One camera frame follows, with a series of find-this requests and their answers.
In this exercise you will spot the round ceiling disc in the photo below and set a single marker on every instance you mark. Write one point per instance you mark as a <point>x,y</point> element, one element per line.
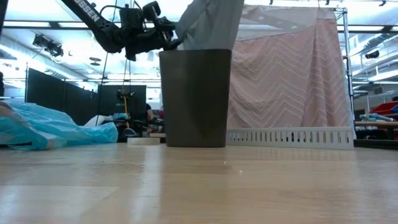
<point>95,61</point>

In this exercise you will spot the pink chevron blanket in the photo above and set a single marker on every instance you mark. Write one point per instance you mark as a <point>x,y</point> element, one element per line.
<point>289,87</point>

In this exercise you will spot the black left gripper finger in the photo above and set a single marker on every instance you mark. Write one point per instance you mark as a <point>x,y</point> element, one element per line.
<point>172,45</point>
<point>164,24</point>

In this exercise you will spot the black partition panel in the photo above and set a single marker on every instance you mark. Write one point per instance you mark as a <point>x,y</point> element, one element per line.
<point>56,96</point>

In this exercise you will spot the metal rack pole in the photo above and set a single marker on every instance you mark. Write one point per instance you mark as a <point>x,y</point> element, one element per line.
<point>347,62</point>

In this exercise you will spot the white background cloth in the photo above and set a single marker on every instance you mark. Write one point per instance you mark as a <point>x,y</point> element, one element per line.
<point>94,120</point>

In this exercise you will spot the dark grey trash bin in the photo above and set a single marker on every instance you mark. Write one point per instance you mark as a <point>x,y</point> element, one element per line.
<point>196,99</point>

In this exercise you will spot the grey trash bag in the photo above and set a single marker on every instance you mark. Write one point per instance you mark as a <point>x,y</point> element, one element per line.
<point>211,25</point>

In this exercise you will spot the black monitor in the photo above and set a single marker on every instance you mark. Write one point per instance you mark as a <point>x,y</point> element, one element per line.
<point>109,99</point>

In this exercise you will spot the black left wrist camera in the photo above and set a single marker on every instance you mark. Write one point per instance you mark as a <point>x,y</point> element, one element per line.
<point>152,11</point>

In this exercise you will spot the blue plastic bag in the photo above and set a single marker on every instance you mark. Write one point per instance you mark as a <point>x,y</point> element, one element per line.
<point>46,124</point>

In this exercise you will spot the white tape roll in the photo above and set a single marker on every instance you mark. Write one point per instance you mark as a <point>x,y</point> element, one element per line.
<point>143,141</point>

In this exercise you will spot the background wooden table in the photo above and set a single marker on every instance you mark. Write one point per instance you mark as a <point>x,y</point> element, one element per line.
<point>376,124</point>

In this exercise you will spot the black pipe-mounted device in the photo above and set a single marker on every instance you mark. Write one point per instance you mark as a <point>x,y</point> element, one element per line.
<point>372,54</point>

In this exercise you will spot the black camera on stand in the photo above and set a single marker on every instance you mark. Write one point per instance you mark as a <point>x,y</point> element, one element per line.
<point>125,94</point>

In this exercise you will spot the white blue cloth pile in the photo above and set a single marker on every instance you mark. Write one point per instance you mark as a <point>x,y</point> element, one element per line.
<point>373,117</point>

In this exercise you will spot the person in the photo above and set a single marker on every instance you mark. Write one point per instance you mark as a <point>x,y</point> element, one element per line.
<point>149,112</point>

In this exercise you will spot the red storage bin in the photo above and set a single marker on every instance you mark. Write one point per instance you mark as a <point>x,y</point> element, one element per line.
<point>384,108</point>

